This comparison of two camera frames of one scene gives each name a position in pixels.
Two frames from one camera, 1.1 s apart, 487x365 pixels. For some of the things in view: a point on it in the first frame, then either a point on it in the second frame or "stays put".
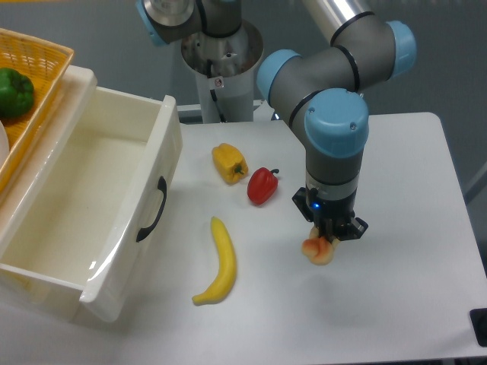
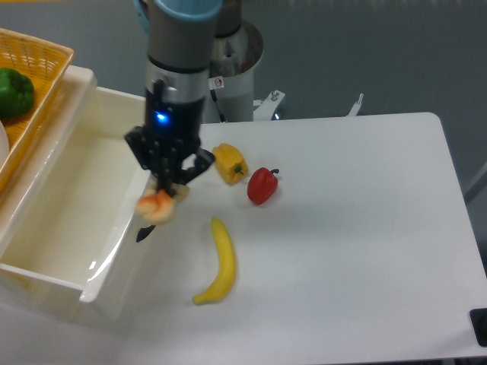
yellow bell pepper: (229, 164) stays put
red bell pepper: (262, 185) stays put
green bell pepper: (17, 93) stays put
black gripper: (335, 218) → (172, 132)
